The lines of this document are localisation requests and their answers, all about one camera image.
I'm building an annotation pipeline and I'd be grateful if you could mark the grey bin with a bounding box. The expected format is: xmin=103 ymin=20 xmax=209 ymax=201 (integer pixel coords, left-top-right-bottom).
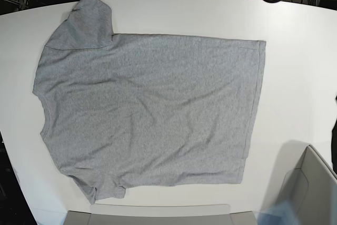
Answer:
xmin=64 ymin=204 xmax=257 ymax=224
xmin=279 ymin=145 xmax=336 ymax=224

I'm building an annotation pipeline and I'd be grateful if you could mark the grey T-shirt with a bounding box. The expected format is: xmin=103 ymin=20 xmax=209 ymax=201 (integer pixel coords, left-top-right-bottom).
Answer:
xmin=33 ymin=0 xmax=266 ymax=203

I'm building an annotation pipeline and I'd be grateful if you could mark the grey bin right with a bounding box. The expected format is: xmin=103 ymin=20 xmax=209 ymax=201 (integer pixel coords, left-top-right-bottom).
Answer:
xmin=279 ymin=145 xmax=336 ymax=224

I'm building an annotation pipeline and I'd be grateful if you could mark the black object right edge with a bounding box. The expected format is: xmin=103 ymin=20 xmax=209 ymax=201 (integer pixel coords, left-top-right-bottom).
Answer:
xmin=330 ymin=94 xmax=337 ymax=175

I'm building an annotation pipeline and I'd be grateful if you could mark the grey bin front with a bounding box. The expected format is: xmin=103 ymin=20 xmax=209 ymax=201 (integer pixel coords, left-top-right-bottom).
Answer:
xmin=64 ymin=204 xmax=257 ymax=224

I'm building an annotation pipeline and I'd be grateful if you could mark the blue cloth in bin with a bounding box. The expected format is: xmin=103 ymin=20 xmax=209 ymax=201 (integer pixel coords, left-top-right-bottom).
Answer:
xmin=257 ymin=201 xmax=298 ymax=225

